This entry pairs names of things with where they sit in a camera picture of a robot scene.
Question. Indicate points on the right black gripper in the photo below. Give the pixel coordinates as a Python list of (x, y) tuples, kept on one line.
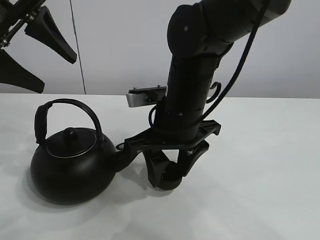
[(152, 144)]

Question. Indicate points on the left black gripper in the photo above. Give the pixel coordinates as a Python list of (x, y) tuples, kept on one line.
[(41, 27)]

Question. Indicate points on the small black teacup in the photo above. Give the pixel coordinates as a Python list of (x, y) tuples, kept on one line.
[(171, 177)]

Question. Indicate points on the black round teapot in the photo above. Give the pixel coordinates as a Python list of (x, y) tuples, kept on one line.
[(73, 165)]

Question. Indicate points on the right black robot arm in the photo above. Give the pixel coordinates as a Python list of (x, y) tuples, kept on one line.
[(198, 37)]

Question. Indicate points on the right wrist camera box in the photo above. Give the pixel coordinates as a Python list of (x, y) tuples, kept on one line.
[(139, 97)]

